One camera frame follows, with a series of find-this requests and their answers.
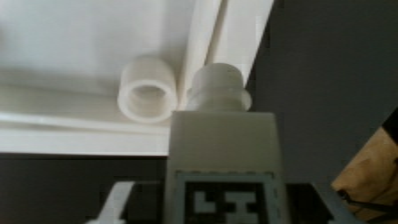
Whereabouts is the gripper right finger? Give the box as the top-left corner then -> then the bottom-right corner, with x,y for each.
312,183 -> 367,224

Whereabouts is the white U-shaped obstacle frame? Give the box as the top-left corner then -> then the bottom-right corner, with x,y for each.
0,0 -> 276,158

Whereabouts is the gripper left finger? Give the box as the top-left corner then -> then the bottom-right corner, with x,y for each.
85,181 -> 134,224

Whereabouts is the white square table top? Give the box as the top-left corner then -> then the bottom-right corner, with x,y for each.
0,0 -> 276,135

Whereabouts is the white table leg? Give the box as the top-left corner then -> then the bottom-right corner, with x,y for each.
163,63 -> 291,224

